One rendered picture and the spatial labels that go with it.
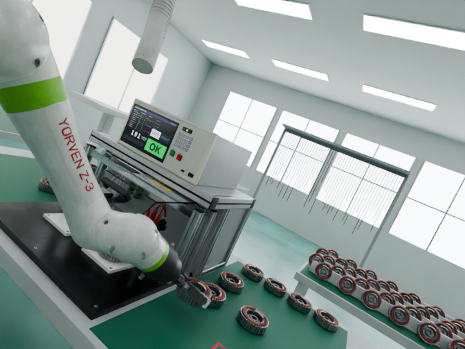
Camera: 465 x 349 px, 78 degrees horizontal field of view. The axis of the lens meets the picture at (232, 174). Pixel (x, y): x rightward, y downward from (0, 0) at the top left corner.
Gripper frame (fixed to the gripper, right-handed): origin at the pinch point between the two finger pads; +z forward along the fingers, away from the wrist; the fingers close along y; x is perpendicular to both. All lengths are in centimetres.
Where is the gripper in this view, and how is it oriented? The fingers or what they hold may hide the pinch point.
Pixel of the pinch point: (193, 289)
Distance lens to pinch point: 97.5
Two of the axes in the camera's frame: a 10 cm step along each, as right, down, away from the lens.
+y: 6.8, 3.8, -6.2
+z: 3.0, 6.3, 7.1
